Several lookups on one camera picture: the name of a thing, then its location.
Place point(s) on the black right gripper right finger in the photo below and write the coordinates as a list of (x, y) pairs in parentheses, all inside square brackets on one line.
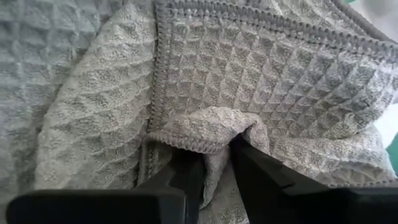
[(261, 177)]

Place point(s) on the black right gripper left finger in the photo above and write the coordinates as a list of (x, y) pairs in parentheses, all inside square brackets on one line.
[(189, 177)]

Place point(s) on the beige waffle towel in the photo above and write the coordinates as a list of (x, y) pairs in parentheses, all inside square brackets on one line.
[(233, 71)]

